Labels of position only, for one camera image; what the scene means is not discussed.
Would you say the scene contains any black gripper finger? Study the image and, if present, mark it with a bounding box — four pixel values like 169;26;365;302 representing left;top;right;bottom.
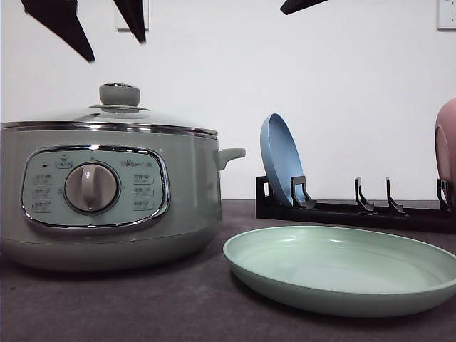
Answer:
113;0;146;44
280;0;328;15
21;0;95;63

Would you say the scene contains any glass steamer lid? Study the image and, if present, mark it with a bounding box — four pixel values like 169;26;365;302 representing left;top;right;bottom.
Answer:
0;83;219;137

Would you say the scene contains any green plate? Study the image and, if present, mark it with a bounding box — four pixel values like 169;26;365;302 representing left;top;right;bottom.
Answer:
222;226;456;318

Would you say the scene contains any blue plate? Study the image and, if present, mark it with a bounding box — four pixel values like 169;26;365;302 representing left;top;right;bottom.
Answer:
260;113;306;207

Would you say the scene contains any green electric steamer pot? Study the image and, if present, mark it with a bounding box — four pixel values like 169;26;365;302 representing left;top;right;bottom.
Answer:
0;125;247;271

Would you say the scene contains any pink plate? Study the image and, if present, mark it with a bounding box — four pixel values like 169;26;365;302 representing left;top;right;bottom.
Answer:
435;98;456;211

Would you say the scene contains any black dish rack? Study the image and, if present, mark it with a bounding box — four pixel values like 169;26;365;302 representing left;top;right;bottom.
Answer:
256;176;456;234

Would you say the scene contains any white wall socket left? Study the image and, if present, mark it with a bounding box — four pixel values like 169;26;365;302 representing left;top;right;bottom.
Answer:
116;0;150;32

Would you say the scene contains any white wall socket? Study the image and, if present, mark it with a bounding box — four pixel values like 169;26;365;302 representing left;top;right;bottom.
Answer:
116;0;150;32
437;0;456;31

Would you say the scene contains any white wall socket right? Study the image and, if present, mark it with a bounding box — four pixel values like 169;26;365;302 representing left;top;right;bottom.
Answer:
437;0;456;31

